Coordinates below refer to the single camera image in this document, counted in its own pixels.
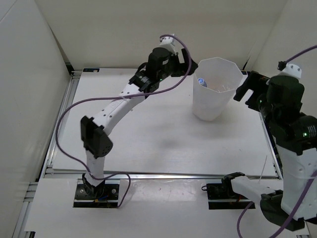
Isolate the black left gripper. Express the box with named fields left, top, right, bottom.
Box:
left=157, top=47, right=197, bottom=81

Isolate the clear bottle blue label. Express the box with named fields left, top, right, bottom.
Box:
left=198, top=78, right=207, bottom=87

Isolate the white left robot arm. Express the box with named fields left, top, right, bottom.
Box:
left=80, top=47, right=198, bottom=199

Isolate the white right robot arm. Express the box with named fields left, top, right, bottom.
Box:
left=222, top=71, right=317, bottom=235

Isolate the white octagonal bin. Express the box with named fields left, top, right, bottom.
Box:
left=192, top=57, right=244, bottom=121

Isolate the blue corner label left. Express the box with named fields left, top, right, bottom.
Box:
left=83, top=68, right=100, bottom=73

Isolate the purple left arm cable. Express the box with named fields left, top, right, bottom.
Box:
left=55, top=34, right=193, bottom=208

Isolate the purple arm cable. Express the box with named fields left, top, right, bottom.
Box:
left=55, top=34, right=193, bottom=208
left=237, top=45, right=317, bottom=238

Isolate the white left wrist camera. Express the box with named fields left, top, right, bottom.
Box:
left=159, top=36, right=178, bottom=56

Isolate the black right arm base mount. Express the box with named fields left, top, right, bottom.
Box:
left=201, top=172, right=251, bottom=210

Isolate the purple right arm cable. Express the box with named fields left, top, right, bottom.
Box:
left=237, top=45, right=317, bottom=238

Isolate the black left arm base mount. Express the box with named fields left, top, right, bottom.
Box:
left=73, top=180, right=120, bottom=208

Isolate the aluminium left table rail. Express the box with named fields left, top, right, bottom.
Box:
left=37, top=71, right=80, bottom=179

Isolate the aluminium table rail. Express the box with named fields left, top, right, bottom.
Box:
left=44, top=169, right=278, bottom=180
left=37, top=71, right=80, bottom=179

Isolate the aluminium front table rail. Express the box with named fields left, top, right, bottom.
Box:
left=44, top=169, right=278, bottom=180

